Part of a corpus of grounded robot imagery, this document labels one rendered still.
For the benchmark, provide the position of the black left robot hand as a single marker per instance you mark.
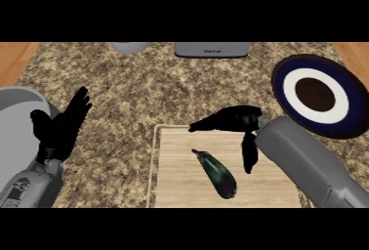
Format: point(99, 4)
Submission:
point(59, 128)

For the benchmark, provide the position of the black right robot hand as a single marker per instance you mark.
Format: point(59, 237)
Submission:
point(237, 119)

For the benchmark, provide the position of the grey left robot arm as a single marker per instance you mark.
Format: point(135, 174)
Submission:
point(26, 153)

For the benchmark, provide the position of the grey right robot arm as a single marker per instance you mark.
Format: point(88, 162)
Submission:
point(307, 162)

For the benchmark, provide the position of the pale wooden tray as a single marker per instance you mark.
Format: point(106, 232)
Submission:
point(220, 169)

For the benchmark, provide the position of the dark green eggplant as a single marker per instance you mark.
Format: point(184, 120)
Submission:
point(217, 174)

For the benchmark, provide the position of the blue white round plate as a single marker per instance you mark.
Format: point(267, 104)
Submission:
point(317, 96)

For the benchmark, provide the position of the dark grey flat appliance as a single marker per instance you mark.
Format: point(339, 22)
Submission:
point(212, 49)

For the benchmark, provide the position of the grey round container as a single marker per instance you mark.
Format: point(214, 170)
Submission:
point(130, 47)

